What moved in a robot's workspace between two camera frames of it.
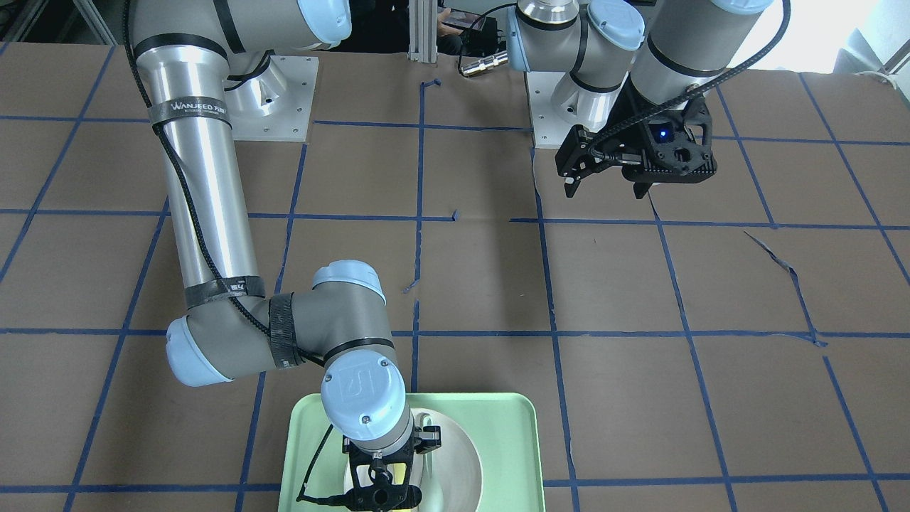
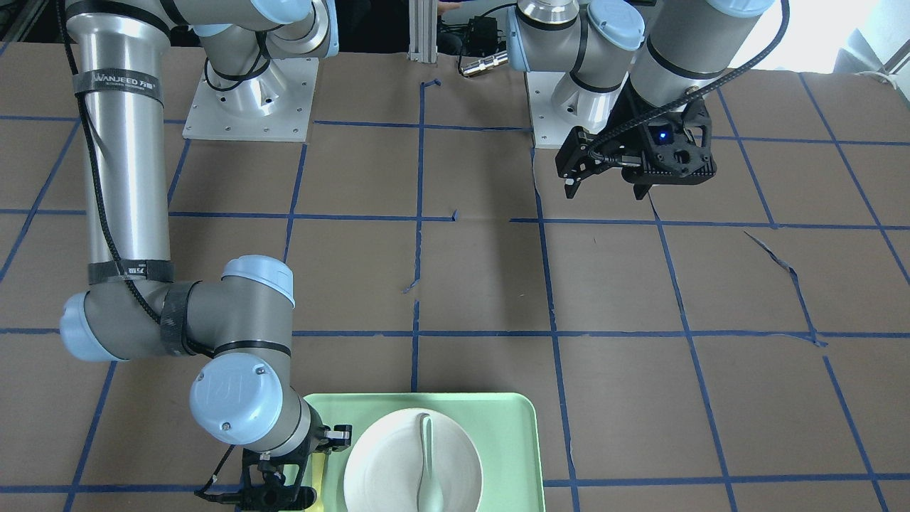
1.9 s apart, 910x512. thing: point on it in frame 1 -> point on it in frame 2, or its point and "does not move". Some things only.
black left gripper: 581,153 does not move
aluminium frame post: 423,31 does not move
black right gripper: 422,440 -> 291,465
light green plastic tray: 505,429 does not move
